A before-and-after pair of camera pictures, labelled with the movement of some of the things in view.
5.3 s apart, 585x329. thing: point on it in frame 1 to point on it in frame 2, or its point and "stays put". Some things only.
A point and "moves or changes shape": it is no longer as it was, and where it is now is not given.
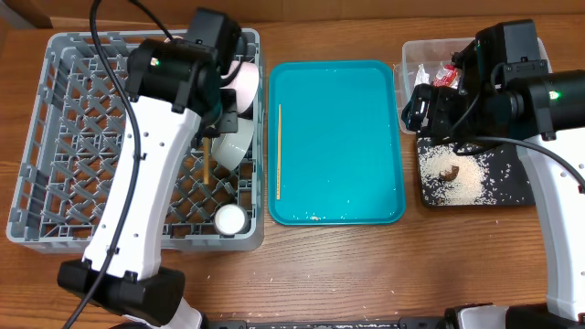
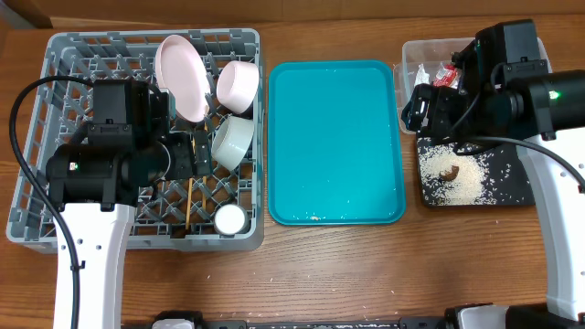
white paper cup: [230, 219] stays put
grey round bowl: [228, 148] stays put
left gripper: [227, 121] to [201, 153]
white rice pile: [436, 153] stays put
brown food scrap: [451, 175] stays put
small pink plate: [245, 85] stays put
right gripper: [441, 103] stays put
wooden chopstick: [279, 151] to [189, 195]
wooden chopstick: [207, 160] moves or changes shape
